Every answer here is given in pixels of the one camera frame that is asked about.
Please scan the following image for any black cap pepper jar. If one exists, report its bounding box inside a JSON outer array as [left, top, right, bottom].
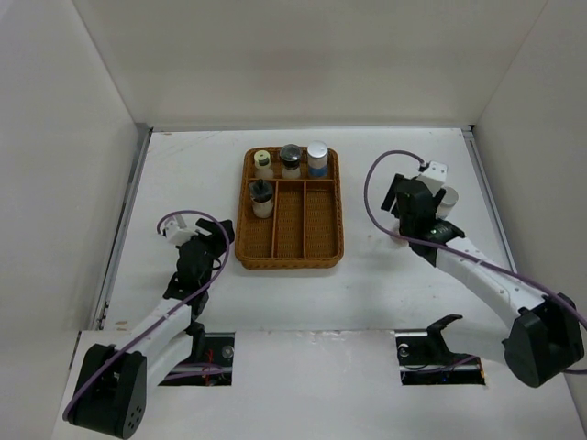
[[249, 180, 274, 219]]

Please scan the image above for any yellow cap spice bottle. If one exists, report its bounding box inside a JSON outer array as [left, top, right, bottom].
[[253, 149, 274, 180]]

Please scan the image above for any silver cap blue label bottle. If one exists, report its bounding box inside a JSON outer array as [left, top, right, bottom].
[[306, 140, 329, 178]]

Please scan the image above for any black cap salt grinder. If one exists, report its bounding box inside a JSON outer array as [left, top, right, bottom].
[[280, 144, 302, 179]]

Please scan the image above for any pink cap spice jar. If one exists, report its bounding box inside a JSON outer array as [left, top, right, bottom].
[[391, 232, 408, 248]]

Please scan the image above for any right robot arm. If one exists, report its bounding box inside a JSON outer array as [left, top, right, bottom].
[[382, 174, 585, 388]]

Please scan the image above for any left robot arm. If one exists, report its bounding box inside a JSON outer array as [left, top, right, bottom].
[[62, 212, 235, 439]]

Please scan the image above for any brown wicker divided tray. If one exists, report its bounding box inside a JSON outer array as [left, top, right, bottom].
[[235, 147, 344, 270]]

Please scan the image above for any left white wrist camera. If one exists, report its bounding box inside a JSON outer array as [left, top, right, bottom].
[[161, 215, 194, 247]]

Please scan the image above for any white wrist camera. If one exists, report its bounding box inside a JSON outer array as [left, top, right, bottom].
[[161, 215, 194, 247], [416, 160, 448, 193]]

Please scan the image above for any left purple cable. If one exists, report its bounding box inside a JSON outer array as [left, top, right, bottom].
[[61, 210, 233, 425]]

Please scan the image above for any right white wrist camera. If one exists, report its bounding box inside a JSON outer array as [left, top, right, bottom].
[[416, 160, 448, 193]]

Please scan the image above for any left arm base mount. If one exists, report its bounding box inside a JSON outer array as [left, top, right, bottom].
[[159, 331, 236, 387]]

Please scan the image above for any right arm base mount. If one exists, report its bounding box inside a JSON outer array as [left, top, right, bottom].
[[394, 313, 485, 386]]

